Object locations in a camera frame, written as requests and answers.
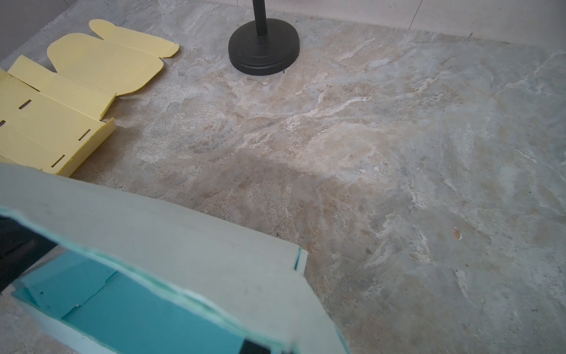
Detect yellow paper box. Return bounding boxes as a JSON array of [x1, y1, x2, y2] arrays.
[[1, 19, 180, 176]]

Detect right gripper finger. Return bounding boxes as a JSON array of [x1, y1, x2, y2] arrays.
[[239, 339, 271, 354]]

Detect light blue paper box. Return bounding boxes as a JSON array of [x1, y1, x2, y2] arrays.
[[1, 163, 349, 353]]

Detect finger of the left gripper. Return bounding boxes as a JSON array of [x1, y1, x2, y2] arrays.
[[0, 217, 56, 291]]

